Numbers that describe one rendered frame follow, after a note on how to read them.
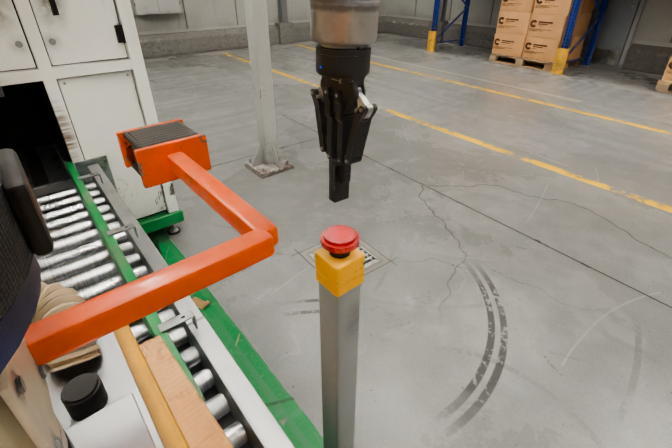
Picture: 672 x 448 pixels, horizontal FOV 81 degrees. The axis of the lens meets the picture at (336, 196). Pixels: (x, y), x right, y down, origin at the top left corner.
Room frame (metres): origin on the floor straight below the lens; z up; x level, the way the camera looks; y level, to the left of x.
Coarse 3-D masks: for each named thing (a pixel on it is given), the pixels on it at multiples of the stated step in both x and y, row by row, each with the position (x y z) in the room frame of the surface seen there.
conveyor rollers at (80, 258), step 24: (72, 192) 1.62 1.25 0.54; (96, 192) 1.60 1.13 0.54; (48, 216) 1.40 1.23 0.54; (72, 216) 1.39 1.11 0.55; (72, 240) 1.23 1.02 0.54; (96, 240) 1.22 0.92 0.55; (120, 240) 1.24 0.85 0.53; (48, 264) 1.09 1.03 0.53; (72, 264) 1.08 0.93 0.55; (96, 264) 1.11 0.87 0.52; (96, 288) 0.96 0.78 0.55; (168, 312) 0.85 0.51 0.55; (144, 336) 0.78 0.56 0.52; (192, 360) 0.69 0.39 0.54; (216, 408) 0.55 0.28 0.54; (240, 432) 0.50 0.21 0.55
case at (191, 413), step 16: (160, 336) 0.42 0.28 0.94; (144, 352) 0.39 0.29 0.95; (160, 352) 0.39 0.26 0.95; (160, 368) 0.36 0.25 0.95; (176, 368) 0.36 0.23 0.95; (160, 384) 0.34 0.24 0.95; (176, 384) 0.34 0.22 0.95; (192, 384) 0.34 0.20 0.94; (176, 400) 0.32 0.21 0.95; (192, 400) 0.32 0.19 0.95; (176, 416) 0.29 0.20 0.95; (192, 416) 0.29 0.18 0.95; (208, 416) 0.29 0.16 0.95; (192, 432) 0.27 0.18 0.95; (208, 432) 0.27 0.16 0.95
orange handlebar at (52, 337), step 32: (192, 160) 0.42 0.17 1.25; (224, 192) 0.34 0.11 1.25; (256, 224) 0.29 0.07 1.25; (192, 256) 0.24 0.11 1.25; (224, 256) 0.24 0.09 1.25; (256, 256) 0.26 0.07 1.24; (128, 288) 0.21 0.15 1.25; (160, 288) 0.21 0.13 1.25; (192, 288) 0.22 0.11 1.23; (64, 320) 0.18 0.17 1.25; (96, 320) 0.18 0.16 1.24; (128, 320) 0.19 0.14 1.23; (32, 352) 0.16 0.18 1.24; (64, 352) 0.17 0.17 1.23
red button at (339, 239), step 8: (328, 232) 0.57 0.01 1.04; (336, 232) 0.57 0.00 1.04; (344, 232) 0.57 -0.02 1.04; (352, 232) 0.57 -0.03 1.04; (320, 240) 0.56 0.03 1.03; (328, 240) 0.55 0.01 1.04; (336, 240) 0.55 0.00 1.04; (344, 240) 0.55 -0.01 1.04; (352, 240) 0.55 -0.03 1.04; (328, 248) 0.54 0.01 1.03; (336, 248) 0.53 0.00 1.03; (344, 248) 0.53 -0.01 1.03; (352, 248) 0.54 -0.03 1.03; (336, 256) 0.55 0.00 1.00; (344, 256) 0.55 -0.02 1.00
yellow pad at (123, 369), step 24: (120, 336) 0.27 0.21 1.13; (96, 360) 0.24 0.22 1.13; (120, 360) 0.24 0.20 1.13; (144, 360) 0.24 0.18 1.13; (48, 384) 0.21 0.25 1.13; (72, 384) 0.19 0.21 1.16; (96, 384) 0.20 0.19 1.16; (120, 384) 0.21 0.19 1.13; (144, 384) 0.22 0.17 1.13; (72, 408) 0.18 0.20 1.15; (96, 408) 0.19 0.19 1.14; (144, 408) 0.19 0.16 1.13; (168, 408) 0.19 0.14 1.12; (168, 432) 0.17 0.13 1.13
